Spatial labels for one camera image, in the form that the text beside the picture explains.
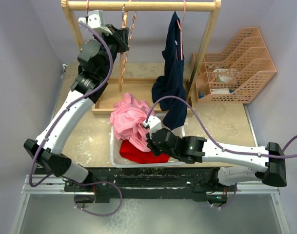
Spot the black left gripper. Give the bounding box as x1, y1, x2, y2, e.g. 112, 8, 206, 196
91, 24, 129, 78

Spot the wooden hanger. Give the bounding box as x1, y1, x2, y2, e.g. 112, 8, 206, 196
118, 4, 137, 93

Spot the red t shirt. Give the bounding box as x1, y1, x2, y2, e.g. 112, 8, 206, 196
119, 140, 170, 164

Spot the pink t shirt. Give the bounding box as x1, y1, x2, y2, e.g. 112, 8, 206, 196
110, 93, 151, 152

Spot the pink wire hanger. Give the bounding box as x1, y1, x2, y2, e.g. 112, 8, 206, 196
177, 0, 186, 60
86, 0, 90, 13

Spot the navy blue t shirt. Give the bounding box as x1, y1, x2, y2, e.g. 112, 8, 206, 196
152, 12, 187, 130

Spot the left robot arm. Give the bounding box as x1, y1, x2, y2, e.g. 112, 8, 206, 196
23, 23, 129, 191

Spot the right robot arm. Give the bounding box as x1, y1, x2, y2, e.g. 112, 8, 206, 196
146, 128, 287, 191

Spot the white plastic basket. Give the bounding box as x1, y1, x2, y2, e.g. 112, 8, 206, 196
110, 126, 185, 168

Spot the wooden clothes rack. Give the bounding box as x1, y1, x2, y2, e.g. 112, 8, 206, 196
61, 0, 221, 116

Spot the grey blue bottle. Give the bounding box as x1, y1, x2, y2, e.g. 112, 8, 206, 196
198, 90, 205, 98

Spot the white red label box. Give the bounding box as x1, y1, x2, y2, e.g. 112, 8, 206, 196
210, 88, 230, 95

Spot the pink plastic file organizer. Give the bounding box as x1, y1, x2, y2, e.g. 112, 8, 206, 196
194, 27, 277, 104

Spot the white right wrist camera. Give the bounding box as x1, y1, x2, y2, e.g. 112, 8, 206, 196
142, 116, 162, 138

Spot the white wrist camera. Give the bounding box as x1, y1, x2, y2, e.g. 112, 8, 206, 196
142, 116, 162, 138
78, 10, 112, 35

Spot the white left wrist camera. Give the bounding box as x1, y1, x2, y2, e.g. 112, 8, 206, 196
78, 10, 112, 35

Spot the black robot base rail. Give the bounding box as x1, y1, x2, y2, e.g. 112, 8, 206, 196
65, 167, 236, 203

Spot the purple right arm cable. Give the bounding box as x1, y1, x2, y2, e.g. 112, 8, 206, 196
146, 95, 297, 159

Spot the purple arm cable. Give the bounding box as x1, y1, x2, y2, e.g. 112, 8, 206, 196
146, 95, 297, 159
28, 21, 114, 188

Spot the pink wire hanger under navy shirt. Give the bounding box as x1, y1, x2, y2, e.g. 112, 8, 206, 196
177, 0, 186, 60

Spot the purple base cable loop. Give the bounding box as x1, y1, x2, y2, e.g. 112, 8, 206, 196
74, 180, 124, 217

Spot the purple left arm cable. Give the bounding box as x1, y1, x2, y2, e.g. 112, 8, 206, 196
28, 21, 114, 188

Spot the aluminium frame rail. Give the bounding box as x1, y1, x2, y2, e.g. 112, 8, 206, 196
21, 175, 67, 195

